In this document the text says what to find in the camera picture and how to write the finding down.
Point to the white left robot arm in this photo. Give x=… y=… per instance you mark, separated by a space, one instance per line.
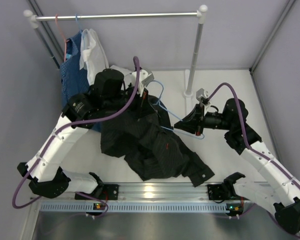
x=82 y=111

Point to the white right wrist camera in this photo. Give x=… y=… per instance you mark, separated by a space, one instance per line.
x=203 y=98

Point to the metal clothes rack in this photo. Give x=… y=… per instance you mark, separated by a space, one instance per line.
x=36 y=21

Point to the white slotted cable duct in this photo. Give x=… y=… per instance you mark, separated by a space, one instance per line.
x=138 y=207

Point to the light blue wire hanger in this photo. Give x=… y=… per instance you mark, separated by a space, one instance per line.
x=172 y=129

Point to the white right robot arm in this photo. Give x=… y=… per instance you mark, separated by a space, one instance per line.
x=282 y=198

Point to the black pinstriped shirt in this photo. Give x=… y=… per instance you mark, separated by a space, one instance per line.
x=149 y=146

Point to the pink hanger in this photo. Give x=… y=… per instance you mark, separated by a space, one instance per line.
x=65 y=40

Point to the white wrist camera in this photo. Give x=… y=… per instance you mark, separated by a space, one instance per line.
x=203 y=98
x=145 y=77

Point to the blue checkered shirt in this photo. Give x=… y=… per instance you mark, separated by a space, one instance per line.
x=73 y=79

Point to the aluminium mounting rail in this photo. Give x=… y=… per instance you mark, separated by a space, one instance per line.
x=146 y=192

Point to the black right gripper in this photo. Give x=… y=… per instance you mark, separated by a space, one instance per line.
x=194 y=122

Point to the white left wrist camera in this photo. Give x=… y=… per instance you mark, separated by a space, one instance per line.
x=145 y=77

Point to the white shirt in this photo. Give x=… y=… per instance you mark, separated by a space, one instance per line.
x=93 y=58

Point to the light blue hanger with shirt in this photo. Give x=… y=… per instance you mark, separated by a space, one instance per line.
x=81 y=31

